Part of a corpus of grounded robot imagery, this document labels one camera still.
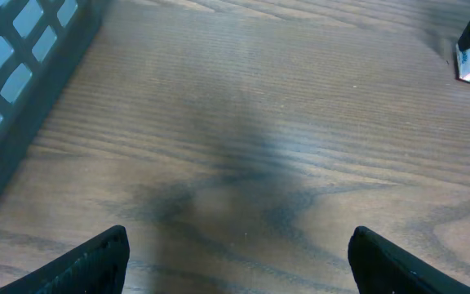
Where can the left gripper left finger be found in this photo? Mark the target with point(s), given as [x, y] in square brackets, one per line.
[97, 266]

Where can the grey plastic basket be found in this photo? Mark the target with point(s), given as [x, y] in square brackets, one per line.
[41, 44]

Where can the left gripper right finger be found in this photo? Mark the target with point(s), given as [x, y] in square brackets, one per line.
[381, 267]

